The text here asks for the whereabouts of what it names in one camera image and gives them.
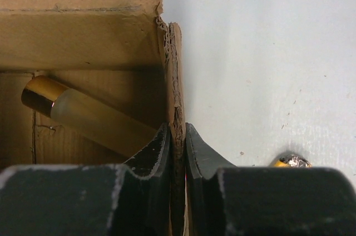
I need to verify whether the brown cardboard express box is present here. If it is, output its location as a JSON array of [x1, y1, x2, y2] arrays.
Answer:
[[1, 0, 186, 235]]

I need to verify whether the yellow utility knife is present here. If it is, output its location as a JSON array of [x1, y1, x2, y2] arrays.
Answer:
[[271, 153, 312, 168]]

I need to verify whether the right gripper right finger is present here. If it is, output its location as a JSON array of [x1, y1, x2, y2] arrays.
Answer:
[[186, 124, 355, 235]]

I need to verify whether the frosted bottle with gold cap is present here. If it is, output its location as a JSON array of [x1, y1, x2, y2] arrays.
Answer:
[[21, 75, 156, 158]]

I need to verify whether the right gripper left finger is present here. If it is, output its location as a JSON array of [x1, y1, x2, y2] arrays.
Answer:
[[1, 124, 171, 235]]

